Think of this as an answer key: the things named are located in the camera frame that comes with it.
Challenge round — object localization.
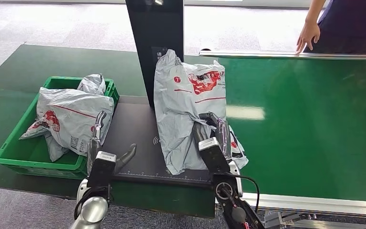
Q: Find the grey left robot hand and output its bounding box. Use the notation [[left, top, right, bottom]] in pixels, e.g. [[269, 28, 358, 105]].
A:
[[76, 110, 138, 211]]

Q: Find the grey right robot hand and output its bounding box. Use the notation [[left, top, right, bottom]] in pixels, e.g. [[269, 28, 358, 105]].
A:
[[192, 112, 244, 198]]

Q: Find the grey mailer package black print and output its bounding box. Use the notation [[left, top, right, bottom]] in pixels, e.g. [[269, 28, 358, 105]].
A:
[[153, 48, 250, 177]]

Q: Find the large grey mailer package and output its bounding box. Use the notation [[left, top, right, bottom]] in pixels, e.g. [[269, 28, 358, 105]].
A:
[[19, 87, 115, 163]]

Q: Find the small grey mailer package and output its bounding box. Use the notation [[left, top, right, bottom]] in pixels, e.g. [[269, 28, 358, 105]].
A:
[[77, 73, 107, 96]]

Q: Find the green conveyor belt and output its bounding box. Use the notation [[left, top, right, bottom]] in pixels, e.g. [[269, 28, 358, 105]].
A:
[[216, 57, 366, 203]]

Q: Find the black scanner platform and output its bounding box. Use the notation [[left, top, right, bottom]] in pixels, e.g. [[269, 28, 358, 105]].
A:
[[102, 95, 217, 190]]

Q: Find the green plastic crate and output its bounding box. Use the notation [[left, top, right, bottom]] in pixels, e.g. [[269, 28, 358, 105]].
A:
[[0, 76, 120, 180]]

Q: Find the yellow and black column label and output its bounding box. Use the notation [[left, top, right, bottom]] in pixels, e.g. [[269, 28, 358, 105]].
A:
[[151, 46, 168, 61]]

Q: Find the black scanner column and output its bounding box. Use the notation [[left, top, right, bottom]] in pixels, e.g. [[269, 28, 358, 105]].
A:
[[124, 0, 185, 108]]

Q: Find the person's hand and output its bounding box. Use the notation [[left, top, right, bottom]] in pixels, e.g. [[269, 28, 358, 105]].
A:
[[295, 20, 321, 55]]

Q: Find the person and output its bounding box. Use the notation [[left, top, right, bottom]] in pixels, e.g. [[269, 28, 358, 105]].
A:
[[295, 0, 366, 56]]

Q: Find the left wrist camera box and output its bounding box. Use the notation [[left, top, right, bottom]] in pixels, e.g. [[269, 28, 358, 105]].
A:
[[86, 151, 118, 191]]

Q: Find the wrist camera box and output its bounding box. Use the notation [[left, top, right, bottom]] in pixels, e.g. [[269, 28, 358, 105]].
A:
[[198, 136, 232, 175], [86, 151, 118, 191]]

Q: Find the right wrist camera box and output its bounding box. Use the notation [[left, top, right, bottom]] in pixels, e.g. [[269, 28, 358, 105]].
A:
[[198, 136, 232, 175]]

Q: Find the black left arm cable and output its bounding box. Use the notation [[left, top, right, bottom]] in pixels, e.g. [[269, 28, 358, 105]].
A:
[[73, 187, 92, 221]]

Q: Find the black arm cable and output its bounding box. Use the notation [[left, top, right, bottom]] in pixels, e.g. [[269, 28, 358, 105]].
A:
[[233, 175, 261, 213], [73, 187, 92, 221]]

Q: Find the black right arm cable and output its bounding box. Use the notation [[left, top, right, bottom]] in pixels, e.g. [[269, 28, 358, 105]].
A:
[[233, 175, 261, 213]]

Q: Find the aluminium conveyor rail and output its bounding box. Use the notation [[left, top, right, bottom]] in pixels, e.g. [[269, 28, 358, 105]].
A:
[[214, 191, 366, 229], [198, 48, 366, 61]]

